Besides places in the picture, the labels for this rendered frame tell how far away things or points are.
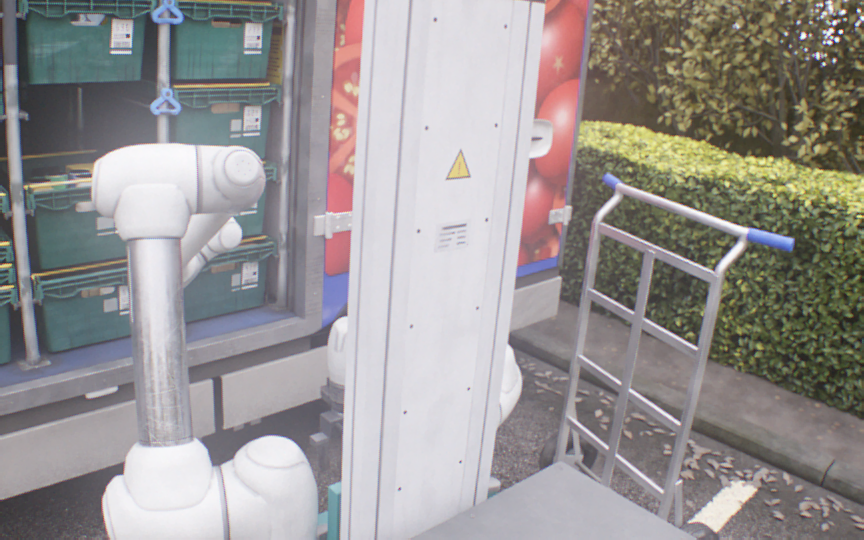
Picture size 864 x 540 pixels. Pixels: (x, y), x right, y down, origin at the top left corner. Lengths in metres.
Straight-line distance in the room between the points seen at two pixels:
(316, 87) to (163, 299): 1.23
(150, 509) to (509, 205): 0.83
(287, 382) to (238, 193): 1.41
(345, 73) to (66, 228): 1.02
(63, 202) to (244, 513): 1.21
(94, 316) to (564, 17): 2.26
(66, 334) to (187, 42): 0.98
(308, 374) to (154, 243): 1.45
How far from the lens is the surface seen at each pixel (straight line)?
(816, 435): 3.64
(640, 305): 2.29
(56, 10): 2.19
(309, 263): 2.52
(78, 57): 2.22
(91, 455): 2.42
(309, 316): 2.59
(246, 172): 1.33
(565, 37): 3.31
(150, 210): 1.33
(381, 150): 1.06
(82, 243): 2.32
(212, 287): 2.54
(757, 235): 2.08
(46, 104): 4.17
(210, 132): 2.40
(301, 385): 2.70
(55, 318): 2.36
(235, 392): 2.55
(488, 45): 1.19
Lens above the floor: 1.68
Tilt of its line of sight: 16 degrees down
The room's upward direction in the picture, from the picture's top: 5 degrees clockwise
